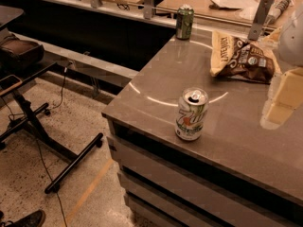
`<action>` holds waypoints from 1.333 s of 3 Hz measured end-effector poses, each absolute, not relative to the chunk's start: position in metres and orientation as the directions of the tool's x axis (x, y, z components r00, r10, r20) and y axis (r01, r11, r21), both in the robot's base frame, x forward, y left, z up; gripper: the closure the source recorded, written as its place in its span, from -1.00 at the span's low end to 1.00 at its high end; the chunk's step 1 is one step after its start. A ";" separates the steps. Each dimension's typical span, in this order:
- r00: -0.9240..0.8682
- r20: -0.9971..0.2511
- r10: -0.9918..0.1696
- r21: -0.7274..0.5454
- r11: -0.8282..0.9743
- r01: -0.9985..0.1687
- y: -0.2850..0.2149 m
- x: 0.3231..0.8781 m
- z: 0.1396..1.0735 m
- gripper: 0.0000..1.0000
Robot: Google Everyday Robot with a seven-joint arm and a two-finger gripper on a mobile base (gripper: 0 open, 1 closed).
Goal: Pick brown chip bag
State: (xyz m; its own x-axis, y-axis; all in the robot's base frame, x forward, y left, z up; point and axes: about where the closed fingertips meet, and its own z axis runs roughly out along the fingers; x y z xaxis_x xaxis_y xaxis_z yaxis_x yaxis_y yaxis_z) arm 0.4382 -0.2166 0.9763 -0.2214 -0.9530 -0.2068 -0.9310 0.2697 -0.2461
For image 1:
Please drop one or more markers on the black shoe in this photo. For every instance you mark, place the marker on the black shoe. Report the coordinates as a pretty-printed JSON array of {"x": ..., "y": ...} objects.
[{"x": 35, "y": 219}]

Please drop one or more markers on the white paper sheet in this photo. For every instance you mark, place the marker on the white paper sheet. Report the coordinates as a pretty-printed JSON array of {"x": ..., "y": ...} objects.
[{"x": 233, "y": 4}]

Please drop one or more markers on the smartphone on desk edge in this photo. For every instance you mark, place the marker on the smartphone on desk edge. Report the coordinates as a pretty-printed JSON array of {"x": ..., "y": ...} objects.
[{"x": 9, "y": 83}]

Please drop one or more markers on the white 7up soda can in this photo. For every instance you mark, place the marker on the white 7up soda can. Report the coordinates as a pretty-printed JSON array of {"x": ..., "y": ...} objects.
[{"x": 191, "y": 112}]

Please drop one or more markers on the dark bag on desk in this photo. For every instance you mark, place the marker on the dark bag on desk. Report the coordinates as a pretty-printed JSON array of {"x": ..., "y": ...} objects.
[{"x": 17, "y": 55}]

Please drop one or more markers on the grey drawer cabinet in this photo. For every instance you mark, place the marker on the grey drawer cabinet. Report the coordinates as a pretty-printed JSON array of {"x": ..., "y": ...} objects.
[{"x": 170, "y": 187}]

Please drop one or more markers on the green soda can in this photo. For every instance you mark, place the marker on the green soda can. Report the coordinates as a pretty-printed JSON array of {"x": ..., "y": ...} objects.
[{"x": 184, "y": 21}]

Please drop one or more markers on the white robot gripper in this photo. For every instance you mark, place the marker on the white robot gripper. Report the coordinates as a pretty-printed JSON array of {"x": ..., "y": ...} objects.
[{"x": 293, "y": 40}]

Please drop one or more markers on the grey metal bracket middle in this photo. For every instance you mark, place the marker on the grey metal bracket middle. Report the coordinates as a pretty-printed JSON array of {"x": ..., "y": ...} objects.
[{"x": 148, "y": 9}]

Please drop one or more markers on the black rolling desk stand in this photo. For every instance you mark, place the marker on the black rolling desk stand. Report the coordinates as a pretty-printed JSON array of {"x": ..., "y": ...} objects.
[{"x": 31, "y": 124}]

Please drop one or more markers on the brown chip bag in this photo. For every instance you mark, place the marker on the brown chip bag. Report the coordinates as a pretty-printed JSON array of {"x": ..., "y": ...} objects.
[{"x": 233, "y": 57}]

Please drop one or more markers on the grey metal bracket right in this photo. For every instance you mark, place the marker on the grey metal bracket right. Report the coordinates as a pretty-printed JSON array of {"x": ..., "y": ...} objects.
[{"x": 259, "y": 20}]

